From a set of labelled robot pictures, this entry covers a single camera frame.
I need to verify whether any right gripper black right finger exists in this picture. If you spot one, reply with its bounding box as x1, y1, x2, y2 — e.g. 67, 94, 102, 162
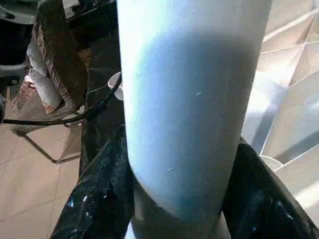
220, 142, 319, 239

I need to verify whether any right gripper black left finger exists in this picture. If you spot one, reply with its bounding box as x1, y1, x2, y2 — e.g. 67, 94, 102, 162
51, 123, 137, 239

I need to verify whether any white plastic table top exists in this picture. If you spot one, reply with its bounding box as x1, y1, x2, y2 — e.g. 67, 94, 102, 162
107, 0, 319, 216

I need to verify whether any white plastic table leg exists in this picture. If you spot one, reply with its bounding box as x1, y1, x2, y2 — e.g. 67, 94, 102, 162
116, 0, 273, 239

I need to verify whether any white speckled roll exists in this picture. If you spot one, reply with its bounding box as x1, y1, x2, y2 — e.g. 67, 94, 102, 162
26, 37, 63, 108

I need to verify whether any black shiny mat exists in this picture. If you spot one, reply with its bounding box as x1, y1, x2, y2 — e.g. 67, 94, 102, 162
37, 0, 127, 172

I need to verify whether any black work table frame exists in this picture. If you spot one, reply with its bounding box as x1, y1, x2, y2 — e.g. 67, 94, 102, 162
13, 123, 83, 165

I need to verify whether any short thin black cable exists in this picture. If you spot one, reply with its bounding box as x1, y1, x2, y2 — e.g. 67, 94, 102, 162
0, 72, 123, 125

